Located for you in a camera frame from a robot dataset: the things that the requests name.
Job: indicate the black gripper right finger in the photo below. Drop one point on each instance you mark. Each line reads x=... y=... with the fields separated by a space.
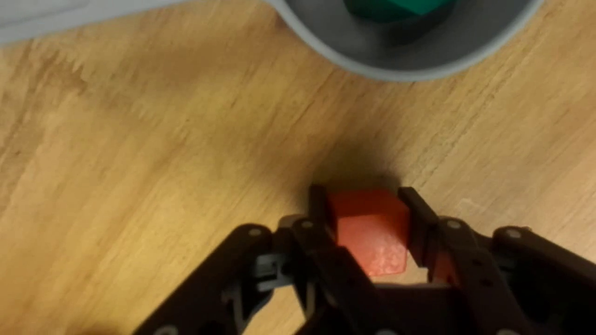
x=511 y=281

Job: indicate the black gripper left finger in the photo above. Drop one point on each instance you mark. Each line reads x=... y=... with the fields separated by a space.
x=241 y=275

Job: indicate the grey measuring cup pot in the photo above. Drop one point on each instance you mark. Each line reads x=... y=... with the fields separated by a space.
x=413 y=48

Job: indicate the red cube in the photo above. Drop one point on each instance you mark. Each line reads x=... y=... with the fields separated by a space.
x=374 y=225

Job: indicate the green cube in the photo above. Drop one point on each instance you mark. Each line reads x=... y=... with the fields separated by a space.
x=398 y=9

